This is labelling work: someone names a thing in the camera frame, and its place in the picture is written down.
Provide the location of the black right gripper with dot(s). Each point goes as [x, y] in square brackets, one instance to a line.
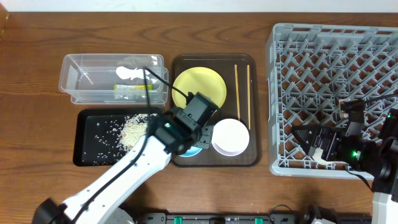
[315, 142]

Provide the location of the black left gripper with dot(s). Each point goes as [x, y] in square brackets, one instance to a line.
[204, 137]

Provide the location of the light blue bowl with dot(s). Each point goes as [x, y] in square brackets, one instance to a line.
[192, 152]

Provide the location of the wooden chopstick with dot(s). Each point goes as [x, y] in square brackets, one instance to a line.
[237, 91]
[249, 95]

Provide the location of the rice food waste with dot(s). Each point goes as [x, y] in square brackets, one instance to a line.
[108, 138]

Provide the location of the green yellow snack wrapper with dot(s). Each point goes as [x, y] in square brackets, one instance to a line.
[130, 92]

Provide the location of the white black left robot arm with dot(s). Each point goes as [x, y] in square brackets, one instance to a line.
[168, 134]

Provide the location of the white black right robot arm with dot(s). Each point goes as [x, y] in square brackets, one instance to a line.
[380, 161]

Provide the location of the grey plastic dishwasher rack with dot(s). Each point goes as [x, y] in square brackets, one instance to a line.
[309, 68]

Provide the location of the black food waste tray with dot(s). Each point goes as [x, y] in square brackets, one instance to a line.
[83, 116]

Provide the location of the clear plastic waste bin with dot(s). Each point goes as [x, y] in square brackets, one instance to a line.
[89, 78]

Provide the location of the yellow round plate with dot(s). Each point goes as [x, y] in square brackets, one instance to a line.
[203, 80]

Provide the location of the dark brown serving tray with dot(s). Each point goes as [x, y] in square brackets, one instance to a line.
[223, 64]

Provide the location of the black mounting rail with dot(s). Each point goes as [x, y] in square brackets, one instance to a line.
[280, 214]

